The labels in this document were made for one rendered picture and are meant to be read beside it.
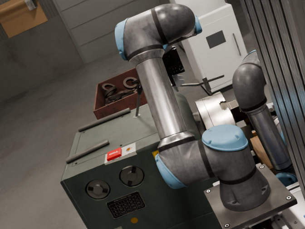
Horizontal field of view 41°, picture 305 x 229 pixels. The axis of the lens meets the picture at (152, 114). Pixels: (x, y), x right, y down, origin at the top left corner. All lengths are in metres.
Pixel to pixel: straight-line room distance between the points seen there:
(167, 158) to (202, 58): 3.74
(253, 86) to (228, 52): 3.51
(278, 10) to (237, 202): 0.63
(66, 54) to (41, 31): 0.77
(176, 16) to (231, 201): 0.57
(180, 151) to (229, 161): 0.14
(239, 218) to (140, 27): 0.62
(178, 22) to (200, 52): 3.61
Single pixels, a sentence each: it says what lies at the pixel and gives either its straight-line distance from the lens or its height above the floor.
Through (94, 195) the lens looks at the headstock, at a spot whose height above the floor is 1.14.
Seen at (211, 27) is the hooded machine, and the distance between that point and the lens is 4.82.
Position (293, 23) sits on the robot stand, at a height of 1.72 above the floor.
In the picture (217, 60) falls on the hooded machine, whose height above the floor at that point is 0.42.
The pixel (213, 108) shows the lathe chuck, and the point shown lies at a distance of 1.75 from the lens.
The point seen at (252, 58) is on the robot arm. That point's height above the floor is 1.43.
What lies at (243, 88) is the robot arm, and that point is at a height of 1.37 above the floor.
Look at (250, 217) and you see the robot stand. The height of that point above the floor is 1.16.
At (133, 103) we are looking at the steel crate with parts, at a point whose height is 0.61.
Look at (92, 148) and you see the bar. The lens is 1.76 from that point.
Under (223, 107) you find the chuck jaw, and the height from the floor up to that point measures 1.21.
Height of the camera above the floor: 1.92
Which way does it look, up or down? 21 degrees down
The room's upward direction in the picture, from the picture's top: 24 degrees counter-clockwise
